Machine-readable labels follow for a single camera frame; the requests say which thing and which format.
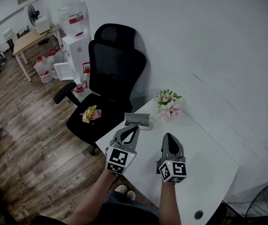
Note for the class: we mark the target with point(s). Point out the person's black shirt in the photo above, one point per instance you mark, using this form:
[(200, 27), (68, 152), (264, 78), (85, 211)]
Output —
[(115, 215)]

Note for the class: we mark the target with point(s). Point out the large clear water bottle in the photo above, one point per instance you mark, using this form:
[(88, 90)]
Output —
[(73, 15)]

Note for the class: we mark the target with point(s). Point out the black mesh office chair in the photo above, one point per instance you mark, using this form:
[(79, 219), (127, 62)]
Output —
[(115, 67)]

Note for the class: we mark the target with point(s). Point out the yellow crumpled cloth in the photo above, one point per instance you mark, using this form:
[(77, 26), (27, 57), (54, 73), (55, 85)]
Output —
[(89, 115)]

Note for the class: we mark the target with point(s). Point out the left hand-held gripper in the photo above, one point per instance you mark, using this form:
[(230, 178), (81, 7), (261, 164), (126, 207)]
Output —
[(117, 159)]

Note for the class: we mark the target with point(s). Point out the white box-shaped appliance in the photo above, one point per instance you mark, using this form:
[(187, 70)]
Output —
[(42, 25)]

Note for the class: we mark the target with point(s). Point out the large black standing fan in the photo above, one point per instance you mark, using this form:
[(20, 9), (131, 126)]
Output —
[(267, 203)]

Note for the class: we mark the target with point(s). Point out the person's white shoe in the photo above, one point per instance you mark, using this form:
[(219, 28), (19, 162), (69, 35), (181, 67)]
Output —
[(121, 189), (131, 195)]

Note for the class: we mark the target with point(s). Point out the light wooden table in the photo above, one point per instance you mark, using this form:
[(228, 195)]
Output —
[(31, 39)]

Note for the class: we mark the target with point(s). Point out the white plastic tray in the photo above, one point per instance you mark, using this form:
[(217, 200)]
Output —
[(64, 71)]

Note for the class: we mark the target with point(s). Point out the small white box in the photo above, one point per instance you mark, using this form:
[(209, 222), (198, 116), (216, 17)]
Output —
[(8, 34)]

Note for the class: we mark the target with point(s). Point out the small black fan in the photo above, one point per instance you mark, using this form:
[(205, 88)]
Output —
[(32, 14)]

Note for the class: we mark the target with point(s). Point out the person's right forearm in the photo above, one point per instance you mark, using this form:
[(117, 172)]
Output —
[(169, 203)]

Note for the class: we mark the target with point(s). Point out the pink artificial flower bouquet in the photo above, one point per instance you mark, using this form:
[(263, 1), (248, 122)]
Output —
[(168, 104)]

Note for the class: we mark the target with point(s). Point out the thin black wire-frame eyeglasses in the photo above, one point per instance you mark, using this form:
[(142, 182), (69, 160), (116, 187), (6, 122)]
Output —
[(134, 122)]

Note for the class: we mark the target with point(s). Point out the white water dispenser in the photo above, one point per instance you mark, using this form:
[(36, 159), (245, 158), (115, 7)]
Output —
[(76, 53)]

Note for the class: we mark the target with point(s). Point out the red-capped clear water jug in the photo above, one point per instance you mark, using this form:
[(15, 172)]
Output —
[(57, 60), (44, 71)]

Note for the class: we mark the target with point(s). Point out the person's blue jeans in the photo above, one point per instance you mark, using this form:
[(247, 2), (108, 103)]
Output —
[(124, 199)]

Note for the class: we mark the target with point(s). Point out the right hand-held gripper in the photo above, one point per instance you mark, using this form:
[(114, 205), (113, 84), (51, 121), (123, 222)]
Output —
[(172, 170)]

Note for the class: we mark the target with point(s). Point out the person's left forearm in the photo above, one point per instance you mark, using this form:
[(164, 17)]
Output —
[(94, 196)]

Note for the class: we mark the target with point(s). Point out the grey glasses case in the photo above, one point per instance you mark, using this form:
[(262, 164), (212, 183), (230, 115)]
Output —
[(137, 116)]

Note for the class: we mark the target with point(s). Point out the pink crumpled cloth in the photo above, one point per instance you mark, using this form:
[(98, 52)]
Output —
[(97, 114)]

